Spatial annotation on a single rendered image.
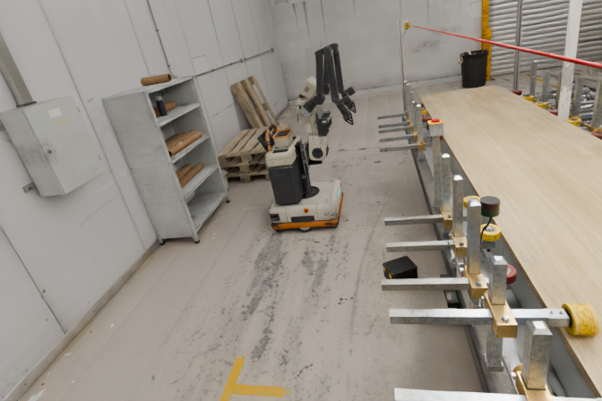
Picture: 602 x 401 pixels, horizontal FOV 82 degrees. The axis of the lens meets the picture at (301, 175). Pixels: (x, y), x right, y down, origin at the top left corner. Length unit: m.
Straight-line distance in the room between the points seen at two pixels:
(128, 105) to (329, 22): 6.48
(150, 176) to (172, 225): 0.54
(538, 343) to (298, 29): 8.71
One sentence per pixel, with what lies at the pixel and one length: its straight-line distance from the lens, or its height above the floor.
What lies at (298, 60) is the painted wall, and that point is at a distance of 9.24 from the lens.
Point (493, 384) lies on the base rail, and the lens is 1.35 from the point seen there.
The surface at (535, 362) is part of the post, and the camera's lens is 0.96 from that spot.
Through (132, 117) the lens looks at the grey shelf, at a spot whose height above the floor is 1.35.
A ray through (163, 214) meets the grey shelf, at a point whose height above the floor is 0.36.
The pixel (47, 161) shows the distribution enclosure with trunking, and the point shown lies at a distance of 2.81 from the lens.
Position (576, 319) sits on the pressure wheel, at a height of 0.97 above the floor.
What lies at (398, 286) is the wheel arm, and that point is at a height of 0.85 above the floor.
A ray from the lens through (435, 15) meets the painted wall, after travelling 9.14.
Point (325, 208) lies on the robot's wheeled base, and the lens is 3.20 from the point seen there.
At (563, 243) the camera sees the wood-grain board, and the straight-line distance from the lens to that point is 1.60.
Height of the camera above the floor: 1.78
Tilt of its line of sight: 22 degrees down
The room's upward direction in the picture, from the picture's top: 11 degrees counter-clockwise
